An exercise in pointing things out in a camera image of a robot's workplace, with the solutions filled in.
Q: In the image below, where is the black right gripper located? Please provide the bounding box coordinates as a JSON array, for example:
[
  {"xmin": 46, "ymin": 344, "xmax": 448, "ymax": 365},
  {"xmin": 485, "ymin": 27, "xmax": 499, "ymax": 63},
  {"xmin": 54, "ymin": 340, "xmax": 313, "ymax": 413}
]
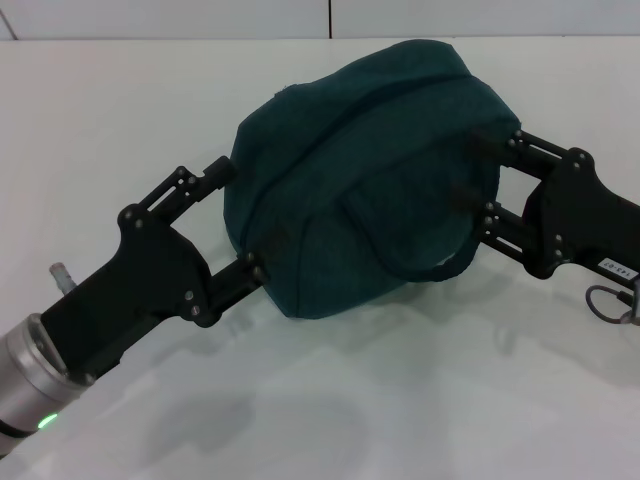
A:
[{"xmin": 452, "ymin": 127, "xmax": 640, "ymax": 281}]

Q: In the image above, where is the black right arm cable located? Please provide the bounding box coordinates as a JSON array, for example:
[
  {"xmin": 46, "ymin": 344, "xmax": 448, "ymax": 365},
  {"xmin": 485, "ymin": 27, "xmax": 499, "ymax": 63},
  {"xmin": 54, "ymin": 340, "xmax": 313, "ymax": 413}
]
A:
[{"xmin": 585, "ymin": 284, "xmax": 640, "ymax": 327}]

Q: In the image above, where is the dark teal fabric lunch bag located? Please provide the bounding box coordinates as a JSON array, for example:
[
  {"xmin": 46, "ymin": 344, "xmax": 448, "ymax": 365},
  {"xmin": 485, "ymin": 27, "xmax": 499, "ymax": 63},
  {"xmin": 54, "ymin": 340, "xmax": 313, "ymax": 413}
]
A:
[{"xmin": 223, "ymin": 38, "xmax": 522, "ymax": 320}]

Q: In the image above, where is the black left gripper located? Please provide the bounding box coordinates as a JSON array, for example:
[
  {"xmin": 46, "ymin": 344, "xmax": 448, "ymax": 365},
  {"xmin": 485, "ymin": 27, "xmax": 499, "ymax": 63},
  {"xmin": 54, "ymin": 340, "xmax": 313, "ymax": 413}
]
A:
[{"xmin": 39, "ymin": 155, "xmax": 274, "ymax": 386}]

